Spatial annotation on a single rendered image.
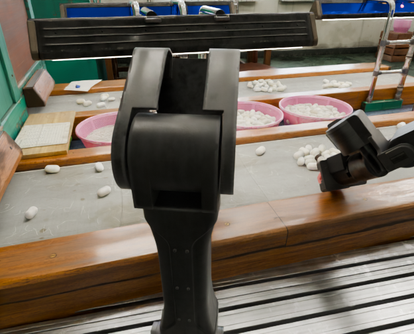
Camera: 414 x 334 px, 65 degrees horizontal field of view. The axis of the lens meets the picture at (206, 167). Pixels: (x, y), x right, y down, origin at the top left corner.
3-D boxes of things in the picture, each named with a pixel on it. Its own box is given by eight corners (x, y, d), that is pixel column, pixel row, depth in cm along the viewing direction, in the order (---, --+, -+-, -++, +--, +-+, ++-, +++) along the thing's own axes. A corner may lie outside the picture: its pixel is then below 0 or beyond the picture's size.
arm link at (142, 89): (183, 107, 54) (117, 22, 24) (237, 109, 53) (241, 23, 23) (179, 181, 54) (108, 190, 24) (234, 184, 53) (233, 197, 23)
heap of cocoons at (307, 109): (357, 135, 120) (361, 119, 117) (299, 142, 114) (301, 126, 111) (320, 113, 140) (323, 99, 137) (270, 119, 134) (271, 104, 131)
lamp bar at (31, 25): (318, 46, 77) (323, 12, 74) (31, 61, 63) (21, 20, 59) (301, 42, 84) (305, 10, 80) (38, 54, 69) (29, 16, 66)
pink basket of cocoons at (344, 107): (363, 138, 120) (369, 114, 115) (297, 147, 113) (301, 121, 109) (322, 114, 142) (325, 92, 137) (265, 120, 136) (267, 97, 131)
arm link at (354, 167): (335, 159, 65) (358, 150, 59) (354, 144, 67) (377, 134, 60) (356, 187, 65) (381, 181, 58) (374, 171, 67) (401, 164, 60)
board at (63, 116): (67, 154, 89) (66, 150, 89) (6, 161, 86) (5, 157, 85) (75, 113, 117) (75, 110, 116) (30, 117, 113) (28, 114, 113)
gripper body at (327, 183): (314, 162, 71) (334, 154, 64) (354, 156, 74) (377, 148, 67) (321, 191, 70) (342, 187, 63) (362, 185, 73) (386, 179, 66)
